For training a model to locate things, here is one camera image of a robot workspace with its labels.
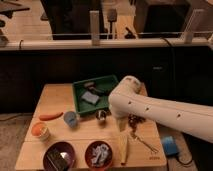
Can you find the crumpled grey foil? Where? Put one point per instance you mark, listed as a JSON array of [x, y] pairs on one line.
[[99, 155]]

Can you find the green plastic tray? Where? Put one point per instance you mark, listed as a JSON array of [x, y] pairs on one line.
[[84, 108]]

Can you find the wooden stand background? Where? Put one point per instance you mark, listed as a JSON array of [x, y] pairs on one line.
[[123, 24]]

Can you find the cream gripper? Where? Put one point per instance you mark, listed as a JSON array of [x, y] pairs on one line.
[[121, 124]]

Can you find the blue object on floor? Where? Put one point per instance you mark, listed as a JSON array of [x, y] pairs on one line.
[[169, 146]]

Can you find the black box in bowl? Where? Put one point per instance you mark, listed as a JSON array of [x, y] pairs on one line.
[[57, 161]]

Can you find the dark brush in tray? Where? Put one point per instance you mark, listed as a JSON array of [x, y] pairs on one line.
[[100, 91]]

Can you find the right grey post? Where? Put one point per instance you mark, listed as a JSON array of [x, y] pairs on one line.
[[192, 24]]

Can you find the blue plastic cup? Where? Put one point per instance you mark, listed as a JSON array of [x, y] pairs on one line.
[[70, 118]]

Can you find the red bowl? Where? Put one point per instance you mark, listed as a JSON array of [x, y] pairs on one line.
[[88, 157]]

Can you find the orange ball in cup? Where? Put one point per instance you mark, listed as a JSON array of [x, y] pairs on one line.
[[40, 131]]

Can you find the bunch of dark grapes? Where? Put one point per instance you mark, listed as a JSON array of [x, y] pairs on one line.
[[133, 120]]

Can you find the left grey post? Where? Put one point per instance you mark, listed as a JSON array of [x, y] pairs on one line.
[[94, 27]]

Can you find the purple bowl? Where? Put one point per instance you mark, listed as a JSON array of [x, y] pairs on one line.
[[67, 152]]

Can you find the white rail bar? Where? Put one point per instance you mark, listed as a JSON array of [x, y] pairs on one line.
[[83, 44]]

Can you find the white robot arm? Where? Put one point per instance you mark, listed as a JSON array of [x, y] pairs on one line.
[[192, 119]]

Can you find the blue grey sponge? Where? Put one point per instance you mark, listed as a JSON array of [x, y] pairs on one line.
[[90, 97]]

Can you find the grey post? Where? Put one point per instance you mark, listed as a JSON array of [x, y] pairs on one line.
[[192, 24], [94, 27]]

